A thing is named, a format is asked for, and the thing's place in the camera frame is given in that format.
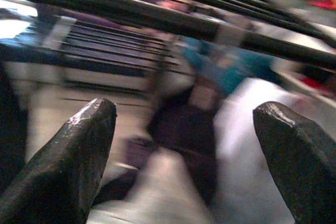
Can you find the blue suitcase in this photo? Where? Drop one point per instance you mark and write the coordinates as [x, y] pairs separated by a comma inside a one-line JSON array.
[[236, 72]]

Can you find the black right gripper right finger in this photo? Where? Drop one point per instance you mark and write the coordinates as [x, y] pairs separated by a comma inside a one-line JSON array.
[[307, 171]]

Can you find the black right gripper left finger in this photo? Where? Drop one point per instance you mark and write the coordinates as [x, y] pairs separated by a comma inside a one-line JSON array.
[[60, 176]]

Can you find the black metal drying rack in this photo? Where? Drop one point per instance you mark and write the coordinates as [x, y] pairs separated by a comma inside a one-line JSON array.
[[131, 12]]

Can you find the white garment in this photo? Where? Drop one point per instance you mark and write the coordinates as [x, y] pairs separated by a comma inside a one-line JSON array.
[[241, 155]]

